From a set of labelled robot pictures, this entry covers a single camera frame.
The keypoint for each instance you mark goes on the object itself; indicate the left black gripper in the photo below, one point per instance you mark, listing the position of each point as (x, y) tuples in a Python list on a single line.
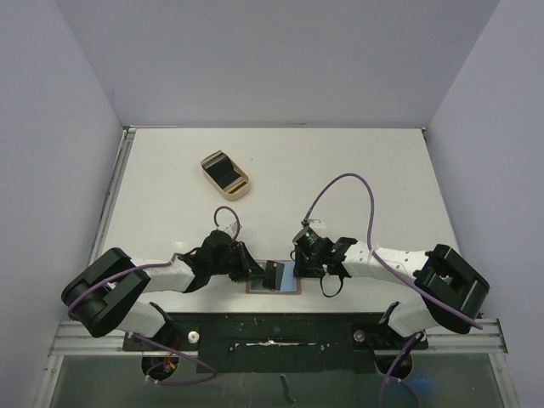
[(247, 266)]

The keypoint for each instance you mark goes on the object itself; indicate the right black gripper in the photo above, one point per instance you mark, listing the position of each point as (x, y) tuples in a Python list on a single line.
[(303, 263)]

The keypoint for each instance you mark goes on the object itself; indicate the tan leather card holder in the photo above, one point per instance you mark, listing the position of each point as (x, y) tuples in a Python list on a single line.
[(290, 285)]

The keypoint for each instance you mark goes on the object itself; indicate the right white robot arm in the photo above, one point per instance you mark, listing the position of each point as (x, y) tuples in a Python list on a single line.
[(451, 291)]

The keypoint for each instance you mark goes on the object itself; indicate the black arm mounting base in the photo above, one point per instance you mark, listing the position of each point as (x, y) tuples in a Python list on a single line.
[(286, 343)]

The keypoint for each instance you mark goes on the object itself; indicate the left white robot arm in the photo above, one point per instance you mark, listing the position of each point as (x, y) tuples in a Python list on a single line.
[(105, 296)]

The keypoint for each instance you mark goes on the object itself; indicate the yellow card tray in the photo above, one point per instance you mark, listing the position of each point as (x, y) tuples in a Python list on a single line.
[(231, 185)]

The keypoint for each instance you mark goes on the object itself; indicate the stack of grey cards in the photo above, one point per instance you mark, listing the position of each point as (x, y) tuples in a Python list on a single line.
[(217, 162)]

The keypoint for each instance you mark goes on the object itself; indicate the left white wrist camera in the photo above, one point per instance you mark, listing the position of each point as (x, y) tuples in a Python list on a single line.
[(233, 230)]

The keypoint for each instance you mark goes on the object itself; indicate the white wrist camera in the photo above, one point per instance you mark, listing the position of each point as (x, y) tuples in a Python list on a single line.
[(233, 230), (311, 222)]

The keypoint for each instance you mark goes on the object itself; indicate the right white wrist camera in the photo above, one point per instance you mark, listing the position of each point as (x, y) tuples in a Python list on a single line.
[(311, 222)]

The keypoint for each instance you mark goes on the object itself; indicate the aluminium frame rail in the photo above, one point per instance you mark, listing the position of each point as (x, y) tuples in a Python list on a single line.
[(122, 156)]

